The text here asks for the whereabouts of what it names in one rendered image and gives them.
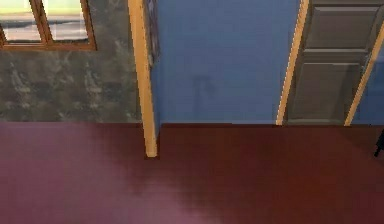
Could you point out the brown framed window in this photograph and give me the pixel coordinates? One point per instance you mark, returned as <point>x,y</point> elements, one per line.
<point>46,36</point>

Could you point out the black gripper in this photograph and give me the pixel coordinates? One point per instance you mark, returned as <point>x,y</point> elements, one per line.
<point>380,143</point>

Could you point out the dark grey panelled door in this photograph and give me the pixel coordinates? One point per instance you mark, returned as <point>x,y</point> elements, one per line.
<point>330,66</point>

